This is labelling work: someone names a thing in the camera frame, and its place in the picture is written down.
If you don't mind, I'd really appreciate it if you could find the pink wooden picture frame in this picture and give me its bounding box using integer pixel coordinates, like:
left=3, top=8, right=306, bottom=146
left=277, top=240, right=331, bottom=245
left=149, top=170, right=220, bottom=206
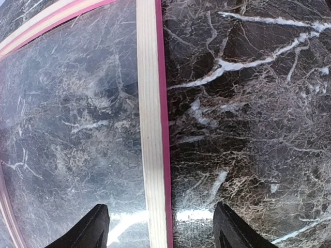
left=1, top=1, right=172, bottom=247

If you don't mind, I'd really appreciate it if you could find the clear acrylic sheet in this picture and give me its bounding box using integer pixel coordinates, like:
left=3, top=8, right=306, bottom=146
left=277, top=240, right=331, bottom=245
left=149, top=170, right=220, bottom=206
left=1, top=1, right=149, bottom=247

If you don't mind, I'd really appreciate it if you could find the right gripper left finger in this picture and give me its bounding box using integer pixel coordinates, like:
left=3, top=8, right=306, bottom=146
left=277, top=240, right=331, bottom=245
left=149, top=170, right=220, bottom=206
left=46, top=204, right=110, bottom=248

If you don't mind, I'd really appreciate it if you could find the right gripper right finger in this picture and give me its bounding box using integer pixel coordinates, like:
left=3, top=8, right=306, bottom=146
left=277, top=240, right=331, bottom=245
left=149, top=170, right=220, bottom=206
left=213, top=201, right=277, bottom=248

